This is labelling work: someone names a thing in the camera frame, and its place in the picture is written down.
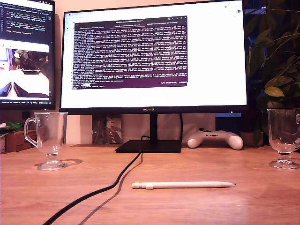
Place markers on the small black wall plug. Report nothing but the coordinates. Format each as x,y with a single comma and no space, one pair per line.
25,115

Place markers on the large black Huawei monitor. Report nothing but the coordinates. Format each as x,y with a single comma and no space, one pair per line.
152,98

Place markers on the green and white packet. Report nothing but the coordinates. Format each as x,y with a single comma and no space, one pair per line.
11,125

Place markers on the white box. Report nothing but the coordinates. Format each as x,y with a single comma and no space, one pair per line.
2,144

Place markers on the white game controller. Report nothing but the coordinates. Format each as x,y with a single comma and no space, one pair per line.
234,140

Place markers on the white pen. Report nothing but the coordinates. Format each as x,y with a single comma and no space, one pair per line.
182,185

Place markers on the brown cardboard box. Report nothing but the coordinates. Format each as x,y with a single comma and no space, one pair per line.
18,140

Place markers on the small footed glass cup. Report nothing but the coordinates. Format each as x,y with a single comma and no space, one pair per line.
284,131
50,131

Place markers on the beige plant pot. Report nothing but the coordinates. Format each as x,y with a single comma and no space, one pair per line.
250,139

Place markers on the dark box with blue top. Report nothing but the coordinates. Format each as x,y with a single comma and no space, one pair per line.
228,114

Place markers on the green leafy houseplant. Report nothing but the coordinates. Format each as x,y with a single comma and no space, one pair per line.
274,91

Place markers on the smaller black monitor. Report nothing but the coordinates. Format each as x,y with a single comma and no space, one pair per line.
23,23

